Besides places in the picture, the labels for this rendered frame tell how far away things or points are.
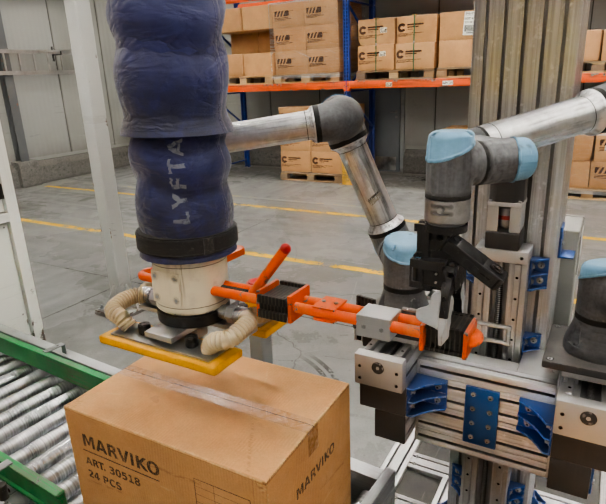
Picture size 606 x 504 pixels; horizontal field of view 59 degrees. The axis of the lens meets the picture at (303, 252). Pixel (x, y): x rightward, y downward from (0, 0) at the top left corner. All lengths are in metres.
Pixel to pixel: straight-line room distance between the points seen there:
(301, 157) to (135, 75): 8.22
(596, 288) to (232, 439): 0.89
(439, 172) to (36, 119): 10.63
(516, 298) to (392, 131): 8.45
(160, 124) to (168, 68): 0.11
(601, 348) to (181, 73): 1.10
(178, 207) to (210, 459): 0.53
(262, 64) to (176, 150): 8.43
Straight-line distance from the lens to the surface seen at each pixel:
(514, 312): 1.55
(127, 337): 1.30
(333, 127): 1.39
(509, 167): 0.96
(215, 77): 1.13
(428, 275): 0.96
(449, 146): 0.89
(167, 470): 1.33
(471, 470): 1.87
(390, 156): 9.93
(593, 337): 1.44
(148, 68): 1.10
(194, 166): 1.12
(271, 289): 1.16
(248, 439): 1.26
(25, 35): 11.38
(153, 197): 1.15
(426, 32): 8.38
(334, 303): 1.08
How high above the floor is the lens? 1.70
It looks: 18 degrees down
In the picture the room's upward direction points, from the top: 2 degrees counter-clockwise
